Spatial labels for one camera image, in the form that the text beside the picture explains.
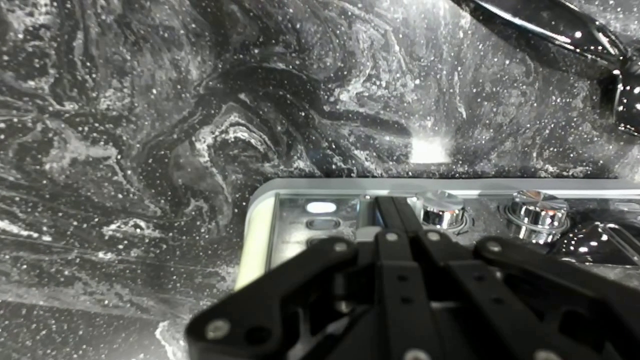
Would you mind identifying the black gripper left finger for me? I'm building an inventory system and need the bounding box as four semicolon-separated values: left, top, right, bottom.
186;195;433;360

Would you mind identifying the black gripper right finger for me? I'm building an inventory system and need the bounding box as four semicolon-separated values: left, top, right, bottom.
391;197;640;360

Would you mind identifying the cream toaster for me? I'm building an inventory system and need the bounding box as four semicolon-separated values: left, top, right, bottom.
235;177;640;302

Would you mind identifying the black toaster cord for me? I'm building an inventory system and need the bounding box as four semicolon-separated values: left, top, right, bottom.
451;0;640;137

